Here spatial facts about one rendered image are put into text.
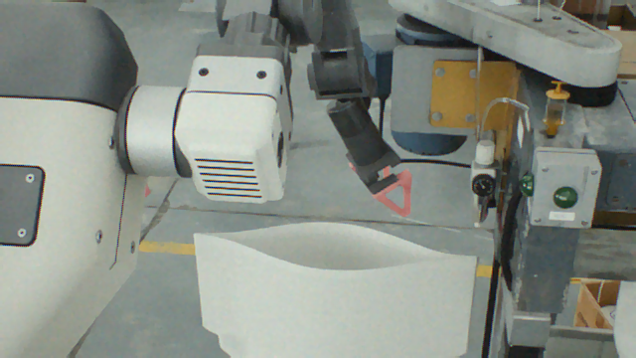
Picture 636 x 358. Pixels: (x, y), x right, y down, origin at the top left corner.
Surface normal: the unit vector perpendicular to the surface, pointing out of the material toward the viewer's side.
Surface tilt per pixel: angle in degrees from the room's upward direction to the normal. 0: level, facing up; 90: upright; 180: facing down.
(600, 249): 90
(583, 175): 90
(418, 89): 90
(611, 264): 90
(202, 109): 30
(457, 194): 0
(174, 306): 0
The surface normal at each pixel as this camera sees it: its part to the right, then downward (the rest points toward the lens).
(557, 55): -0.86, 0.26
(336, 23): -0.26, 0.32
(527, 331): -0.14, 0.48
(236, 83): -0.07, -0.52
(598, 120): -0.01, -0.87
